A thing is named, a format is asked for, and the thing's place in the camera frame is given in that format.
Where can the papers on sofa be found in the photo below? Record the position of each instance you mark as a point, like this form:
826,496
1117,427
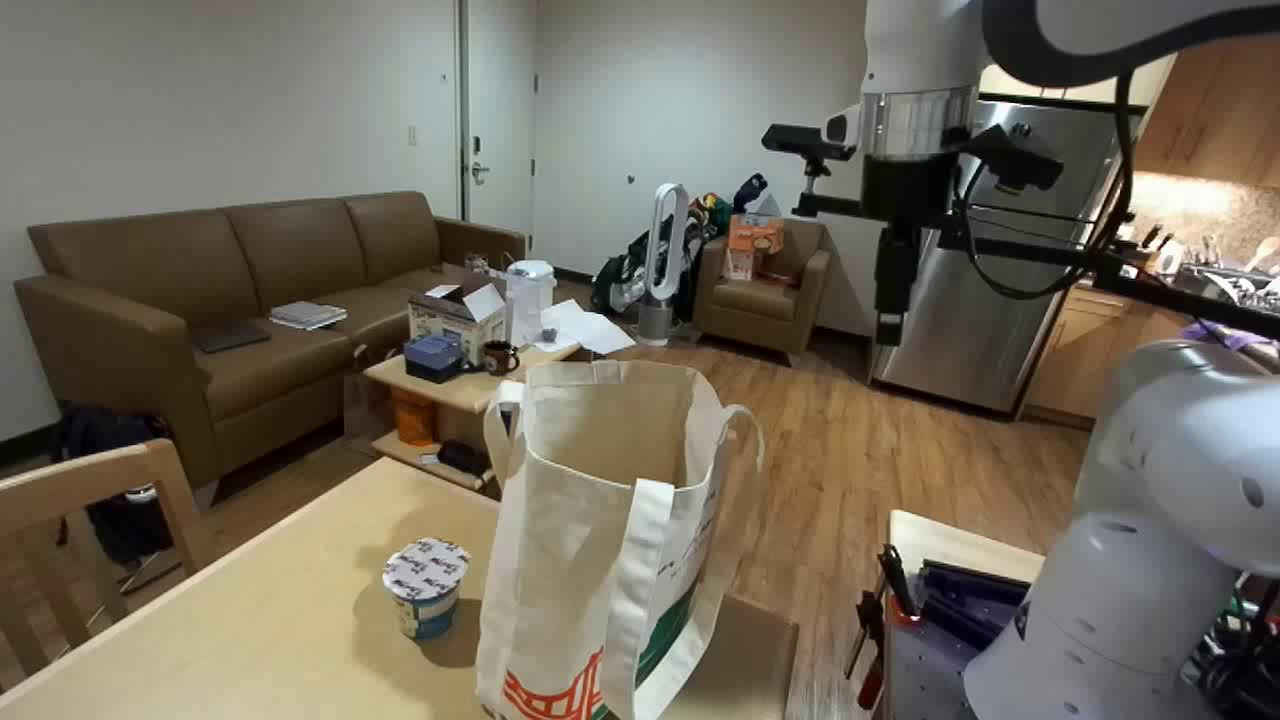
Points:
306,313

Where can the cardboard box on coffee table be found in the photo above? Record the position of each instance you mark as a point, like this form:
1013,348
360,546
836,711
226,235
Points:
479,313

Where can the light wooden dining table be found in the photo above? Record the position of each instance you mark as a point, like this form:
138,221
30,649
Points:
288,626

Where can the blue container on coffee table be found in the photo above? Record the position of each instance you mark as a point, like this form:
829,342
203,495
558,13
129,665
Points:
435,356

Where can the white bladeless fan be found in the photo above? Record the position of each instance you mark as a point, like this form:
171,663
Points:
661,263

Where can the white door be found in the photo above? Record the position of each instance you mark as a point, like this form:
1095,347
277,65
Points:
498,112

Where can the yogurt cup with patterned lid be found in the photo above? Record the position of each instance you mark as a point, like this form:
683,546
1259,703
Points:
427,587

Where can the orange black clamp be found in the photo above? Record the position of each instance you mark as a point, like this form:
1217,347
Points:
864,665

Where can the black camera on boom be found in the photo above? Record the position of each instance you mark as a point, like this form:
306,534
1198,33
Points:
808,146

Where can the brown leather sofa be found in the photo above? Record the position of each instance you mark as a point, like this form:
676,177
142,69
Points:
119,306

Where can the brown armchair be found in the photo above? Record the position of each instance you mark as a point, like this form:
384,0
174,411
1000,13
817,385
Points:
767,313

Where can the stainless steel refrigerator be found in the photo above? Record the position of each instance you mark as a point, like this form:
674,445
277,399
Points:
1013,208

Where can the wooden coffee table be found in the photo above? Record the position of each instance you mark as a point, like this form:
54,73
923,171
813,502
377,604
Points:
436,421

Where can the white water pitcher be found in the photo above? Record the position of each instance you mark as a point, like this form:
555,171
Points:
529,293

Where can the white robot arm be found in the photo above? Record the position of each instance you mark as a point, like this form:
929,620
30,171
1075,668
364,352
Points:
1181,476

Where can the wooden chair with green seat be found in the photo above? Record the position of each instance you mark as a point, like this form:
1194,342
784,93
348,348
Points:
61,587

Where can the black laptop on sofa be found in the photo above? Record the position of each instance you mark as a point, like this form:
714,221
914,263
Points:
231,338

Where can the orange bag on armchair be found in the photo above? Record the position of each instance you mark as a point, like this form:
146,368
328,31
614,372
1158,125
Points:
753,248

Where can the white canvas tote bag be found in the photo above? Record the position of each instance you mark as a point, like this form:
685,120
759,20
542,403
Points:
625,502

